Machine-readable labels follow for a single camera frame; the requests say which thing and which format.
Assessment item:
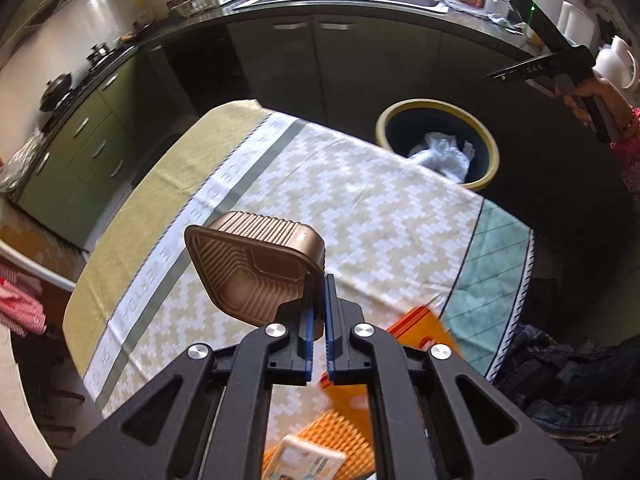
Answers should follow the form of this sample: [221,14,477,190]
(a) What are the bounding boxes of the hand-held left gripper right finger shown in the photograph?
[325,274,583,480]

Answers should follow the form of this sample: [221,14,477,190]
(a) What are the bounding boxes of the orange snack packet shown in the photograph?
[320,305,466,413]

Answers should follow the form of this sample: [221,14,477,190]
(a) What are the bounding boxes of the dark green sink cabinets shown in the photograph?
[145,12,551,128]

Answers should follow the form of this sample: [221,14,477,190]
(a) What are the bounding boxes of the person's right hand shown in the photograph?
[555,76,636,135]

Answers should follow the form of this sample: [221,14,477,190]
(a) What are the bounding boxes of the white paper towel roll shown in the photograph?
[556,0,595,46]

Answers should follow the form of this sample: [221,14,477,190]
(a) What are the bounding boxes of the clear plastic bag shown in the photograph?
[0,130,46,196]

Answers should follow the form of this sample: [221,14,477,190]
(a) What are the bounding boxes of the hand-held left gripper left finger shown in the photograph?
[52,274,326,480]

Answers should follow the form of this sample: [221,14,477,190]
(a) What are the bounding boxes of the green lower cabinets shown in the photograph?
[17,45,196,251]

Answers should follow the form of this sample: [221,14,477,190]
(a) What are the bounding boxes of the brown ribbed plastic tray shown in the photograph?
[184,211,326,328]

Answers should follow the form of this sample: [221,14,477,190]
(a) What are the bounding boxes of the black wok with lid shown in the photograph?
[41,72,75,111]

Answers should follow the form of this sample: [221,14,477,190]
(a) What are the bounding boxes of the white illustrated carton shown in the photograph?
[262,435,347,480]

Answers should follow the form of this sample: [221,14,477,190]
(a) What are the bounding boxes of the gas stove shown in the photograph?
[40,55,131,121]

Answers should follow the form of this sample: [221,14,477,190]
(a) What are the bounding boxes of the white plastic jug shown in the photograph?
[594,35,640,90]

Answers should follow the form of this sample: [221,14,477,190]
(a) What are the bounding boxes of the person's right forearm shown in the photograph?
[610,107,640,193]

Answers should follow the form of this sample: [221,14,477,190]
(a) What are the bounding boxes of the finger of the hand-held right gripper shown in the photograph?
[482,61,549,84]

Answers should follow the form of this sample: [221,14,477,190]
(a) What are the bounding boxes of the orange ribbed mat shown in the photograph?
[262,407,376,480]

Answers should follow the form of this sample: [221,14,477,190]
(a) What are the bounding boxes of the yellow rimmed dark trash bin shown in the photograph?
[375,99,500,191]

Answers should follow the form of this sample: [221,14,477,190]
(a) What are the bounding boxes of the red checked apron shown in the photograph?
[0,260,48,338]

